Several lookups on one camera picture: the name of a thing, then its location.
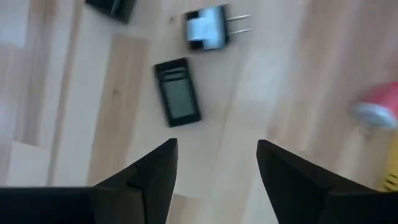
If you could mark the red white USB charger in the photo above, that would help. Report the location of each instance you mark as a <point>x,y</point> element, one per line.
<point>379,105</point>

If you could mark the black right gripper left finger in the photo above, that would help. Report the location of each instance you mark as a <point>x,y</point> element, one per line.
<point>93,205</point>

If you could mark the black card wallet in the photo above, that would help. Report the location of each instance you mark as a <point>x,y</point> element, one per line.
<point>178,93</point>

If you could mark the black white wall charger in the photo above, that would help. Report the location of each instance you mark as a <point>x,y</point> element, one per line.
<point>206,28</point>

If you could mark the yellow plastic basket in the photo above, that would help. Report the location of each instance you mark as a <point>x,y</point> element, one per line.
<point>392,174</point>

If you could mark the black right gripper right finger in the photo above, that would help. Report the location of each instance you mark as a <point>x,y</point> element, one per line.
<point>311,193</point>

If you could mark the black labelled wall charger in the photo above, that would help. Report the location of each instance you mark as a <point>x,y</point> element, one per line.
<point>115,7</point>

